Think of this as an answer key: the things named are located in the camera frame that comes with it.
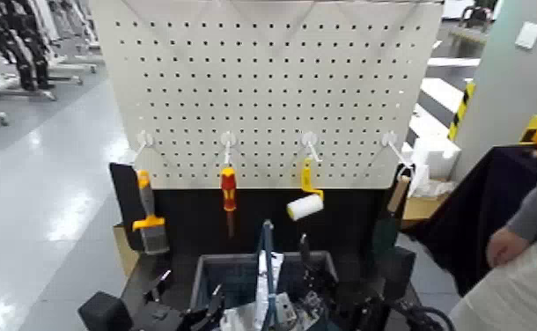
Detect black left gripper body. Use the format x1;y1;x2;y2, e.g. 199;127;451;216
131;299;210;331

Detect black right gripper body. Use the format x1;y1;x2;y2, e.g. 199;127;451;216
332;279;392;331

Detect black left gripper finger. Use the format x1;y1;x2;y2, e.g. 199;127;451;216
147;268;173;303
202;283;227;331

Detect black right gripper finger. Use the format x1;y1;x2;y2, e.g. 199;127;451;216
301;267;321;299
319;268;342;299

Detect black handled adjustable wrench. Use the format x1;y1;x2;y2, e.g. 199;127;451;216
298;232;320;278

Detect grey blue plastic crate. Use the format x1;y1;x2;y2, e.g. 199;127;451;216
189;250;340;331

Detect bystander bare hand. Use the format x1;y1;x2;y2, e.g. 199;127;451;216
486;226;531;269

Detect clear packaged hardware item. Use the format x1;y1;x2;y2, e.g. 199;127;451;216
277;290;327;331

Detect small white carded package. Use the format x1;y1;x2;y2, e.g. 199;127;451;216
219;306;258;331

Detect tall white packaged item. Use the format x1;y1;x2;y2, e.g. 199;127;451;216
255;250;286;320

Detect brown cardboard sheet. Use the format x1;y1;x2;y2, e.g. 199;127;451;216
112;224;141;278

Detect black stand back panel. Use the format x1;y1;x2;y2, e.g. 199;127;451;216
151;187;386;256

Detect black tilted side panel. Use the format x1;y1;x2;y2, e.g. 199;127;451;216
109;162;149;253

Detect brown cardboard box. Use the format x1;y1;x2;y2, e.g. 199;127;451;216
402;193;450;222

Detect red yellow screwdriver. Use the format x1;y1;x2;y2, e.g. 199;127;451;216
220;166;239;239

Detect black cloth covered table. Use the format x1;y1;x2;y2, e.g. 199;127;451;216
411;143;537;297

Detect white pegboard hook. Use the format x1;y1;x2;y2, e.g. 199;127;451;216
380;130;413;168
301;131;324;164
131;129;155;163
220;130;237;167

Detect white foam blocks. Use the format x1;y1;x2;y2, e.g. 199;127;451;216
400;136;462;199

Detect white perforated pegboard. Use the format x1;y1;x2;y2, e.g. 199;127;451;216
89;0;445;190

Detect black humanoid robot on stand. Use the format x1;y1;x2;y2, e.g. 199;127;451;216
37;0;99;57
0;0;57;92

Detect black chair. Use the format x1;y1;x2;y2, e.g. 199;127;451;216
460;4;494;30

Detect blue crate carry handle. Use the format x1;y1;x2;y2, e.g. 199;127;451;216
255;219;281;331

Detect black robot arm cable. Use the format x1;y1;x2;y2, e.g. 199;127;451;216
390;300;457;331

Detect yellow handled white paint roller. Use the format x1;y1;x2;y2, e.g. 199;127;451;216
286;158;326;222

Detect yellow grey handled paintbrush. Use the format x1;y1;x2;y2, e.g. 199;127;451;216
131;170;170;255

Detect wooden handled trowel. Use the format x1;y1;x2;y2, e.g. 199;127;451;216
371;174;412;254

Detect white wall plate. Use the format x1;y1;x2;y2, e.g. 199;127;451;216
514;21;537;50

